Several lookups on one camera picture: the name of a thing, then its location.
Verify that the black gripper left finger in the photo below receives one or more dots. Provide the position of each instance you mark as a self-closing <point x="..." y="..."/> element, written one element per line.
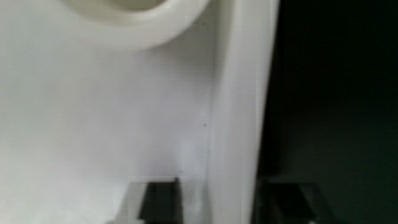
<point x="154" y="203"/>

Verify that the white square tabletop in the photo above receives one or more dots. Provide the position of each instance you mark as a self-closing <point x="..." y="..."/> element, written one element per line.
<point x="134" y="81"/>

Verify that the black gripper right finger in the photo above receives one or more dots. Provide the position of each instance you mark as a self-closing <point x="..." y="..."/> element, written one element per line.
<point x="285" y="204"/>

